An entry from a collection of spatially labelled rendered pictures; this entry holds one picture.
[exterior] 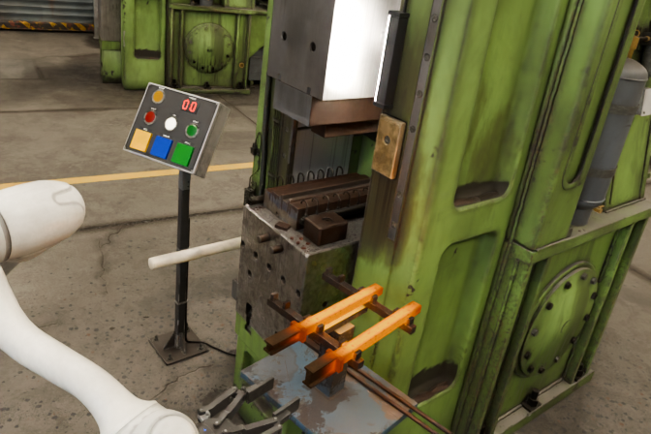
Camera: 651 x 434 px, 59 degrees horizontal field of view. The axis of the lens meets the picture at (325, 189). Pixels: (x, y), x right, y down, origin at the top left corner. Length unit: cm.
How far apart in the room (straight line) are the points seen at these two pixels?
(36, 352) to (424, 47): 114
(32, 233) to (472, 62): 109
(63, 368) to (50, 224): 36
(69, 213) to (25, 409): 144
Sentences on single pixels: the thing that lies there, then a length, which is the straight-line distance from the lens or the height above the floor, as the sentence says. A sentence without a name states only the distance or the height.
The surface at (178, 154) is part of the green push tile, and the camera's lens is 219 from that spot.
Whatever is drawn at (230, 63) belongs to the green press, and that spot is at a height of 34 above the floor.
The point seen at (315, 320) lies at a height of 95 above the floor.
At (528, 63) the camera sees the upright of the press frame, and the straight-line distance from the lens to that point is 185.
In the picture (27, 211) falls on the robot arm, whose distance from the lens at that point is 126.
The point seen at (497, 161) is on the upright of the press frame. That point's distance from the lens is 190.
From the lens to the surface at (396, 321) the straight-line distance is 150.
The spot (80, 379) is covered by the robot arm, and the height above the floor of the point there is 115.
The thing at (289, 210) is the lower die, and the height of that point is 96.
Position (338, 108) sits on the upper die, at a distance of 181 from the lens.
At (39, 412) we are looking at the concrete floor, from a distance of 262.
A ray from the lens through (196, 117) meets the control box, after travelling 220.
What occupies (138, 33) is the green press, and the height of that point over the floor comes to 60.
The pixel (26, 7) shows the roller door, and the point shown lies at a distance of 960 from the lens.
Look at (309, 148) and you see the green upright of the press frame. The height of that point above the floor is 108.
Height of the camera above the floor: 180
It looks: 24 degrees down
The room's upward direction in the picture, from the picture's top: 8 degrees clockwise
